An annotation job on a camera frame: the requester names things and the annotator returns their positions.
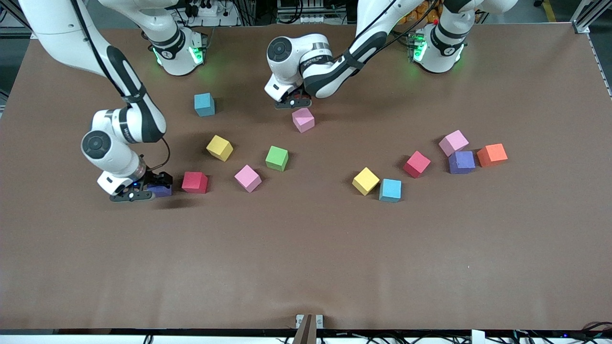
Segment pink foam cube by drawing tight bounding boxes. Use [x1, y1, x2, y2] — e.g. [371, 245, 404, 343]
[234, 164, 262, 194]
[438, 129, 470, 157]
[292, 107, 316, 133]

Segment yellow foam cube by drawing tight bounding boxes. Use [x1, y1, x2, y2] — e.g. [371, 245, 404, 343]
[206, 135, 234, 162]
[352, 167, 381, 196]

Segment cyan foam cube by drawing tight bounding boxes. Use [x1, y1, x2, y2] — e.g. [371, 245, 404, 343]
[379, 179, 402, 203]
[194, 93, 216, 118]

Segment red foam cube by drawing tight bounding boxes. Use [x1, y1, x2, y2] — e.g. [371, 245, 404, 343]
[182, 172, 209, 194]
[403, 149, 431, 178]

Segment green foam cube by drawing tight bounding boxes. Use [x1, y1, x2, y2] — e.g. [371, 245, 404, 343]
[265, 146, 289, 172]

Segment grey electronics box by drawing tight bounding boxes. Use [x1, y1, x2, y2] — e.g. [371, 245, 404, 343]
[276, 0, 327, 24]

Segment white power strip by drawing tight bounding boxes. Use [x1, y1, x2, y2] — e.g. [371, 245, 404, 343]
[184, 0, 225, 18]

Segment bag of orange items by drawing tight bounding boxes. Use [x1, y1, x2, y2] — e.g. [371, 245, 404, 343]
[406, 0, 441, 26]

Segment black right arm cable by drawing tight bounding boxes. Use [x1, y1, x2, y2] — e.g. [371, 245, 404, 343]
[71, 0, 171, 172]

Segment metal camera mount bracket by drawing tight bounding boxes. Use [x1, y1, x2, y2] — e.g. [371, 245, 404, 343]
[293, 314, 324, 344]

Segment aluminium frame profile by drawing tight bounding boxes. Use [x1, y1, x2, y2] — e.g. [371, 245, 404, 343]
[0, 0, 34, 40]
[571, 0, 612, 34]

